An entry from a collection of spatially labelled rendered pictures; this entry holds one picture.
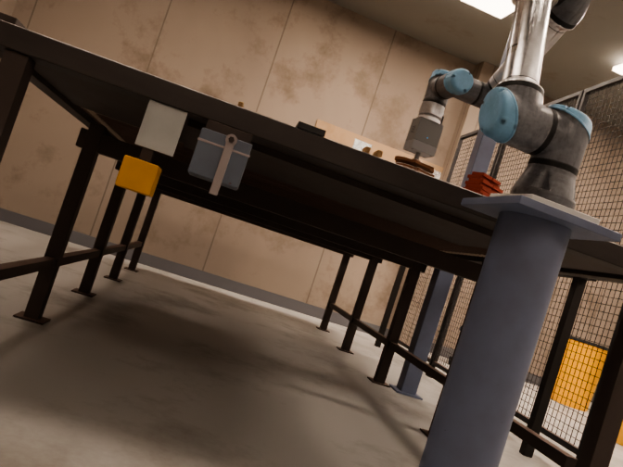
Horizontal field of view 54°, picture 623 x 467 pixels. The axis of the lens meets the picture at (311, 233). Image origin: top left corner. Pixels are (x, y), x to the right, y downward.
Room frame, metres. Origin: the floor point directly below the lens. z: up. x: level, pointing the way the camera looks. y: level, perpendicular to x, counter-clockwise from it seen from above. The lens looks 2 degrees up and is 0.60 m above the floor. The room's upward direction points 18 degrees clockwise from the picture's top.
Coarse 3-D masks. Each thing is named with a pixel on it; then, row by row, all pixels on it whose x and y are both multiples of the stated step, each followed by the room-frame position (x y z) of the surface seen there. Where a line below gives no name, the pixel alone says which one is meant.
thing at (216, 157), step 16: (208, 128) 1.55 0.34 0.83; (224, 128) 1.55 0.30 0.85; (208, 144) 1.54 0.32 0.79; (224, 144) 1.54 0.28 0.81; (240, 144) 1.55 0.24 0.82; (192, 160) 1.53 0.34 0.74; (208, 160) 1.54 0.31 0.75; (224, 160) 1.54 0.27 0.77; (240, 160) 1.55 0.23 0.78; (208, 176) 1.54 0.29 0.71; (224, 176) 1.55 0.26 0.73; (240, 176) 1.55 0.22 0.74
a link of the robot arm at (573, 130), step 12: (552, 108) 1.42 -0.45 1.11; (564, 108) 1.39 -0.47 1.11; (564, 120) 1.38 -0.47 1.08; (576, 120) 1.39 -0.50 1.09; (588, 120) 1.39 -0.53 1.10; (552, 132) 1.37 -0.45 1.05; (564, 132) 1.38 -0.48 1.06; (576, 132) 1.39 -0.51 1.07; (588, 132) 1.40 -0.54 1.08; (552, 144) 1.39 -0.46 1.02; (564, 144) 1.39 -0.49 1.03; (576, 144) 1.39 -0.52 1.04; (540, 156) 1.41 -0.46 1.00; (552, 156) 1.40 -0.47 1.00; (564, 156) 1.39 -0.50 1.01; (576, 156) 1.39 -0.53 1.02; (576, 168) 1.40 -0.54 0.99
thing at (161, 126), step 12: (156, 108) 1.54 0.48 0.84; (168, 108) 1.54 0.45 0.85; (144, 120) 1.54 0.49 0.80; (156, 120) 1.54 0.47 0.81; (168, 120) 1.54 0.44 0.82; (180, 120) 1.55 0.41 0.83; (144, 132) 1.54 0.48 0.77; (156, 132) 1.54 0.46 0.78; (168, 132) 1.54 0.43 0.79; (180, 132) 1.55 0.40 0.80; (144, 144) 1.54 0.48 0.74; (156, 144) 1.54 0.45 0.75; (168, 144) 1.55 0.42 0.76
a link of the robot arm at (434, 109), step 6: (426, 102) 1.88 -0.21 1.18; (432, 102) 1.87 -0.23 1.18; (420, 108) 1.90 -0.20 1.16; (426, 108) 1.88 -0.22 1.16; (432, 108) 1.87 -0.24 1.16; (438, 108) 1.87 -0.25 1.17; (444, 108) 1.90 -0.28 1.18; (420, 114) 1.91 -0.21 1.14; (426, 114) 1.88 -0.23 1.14; (432, 114) 1.87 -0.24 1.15; (438, 114) 1.88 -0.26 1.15
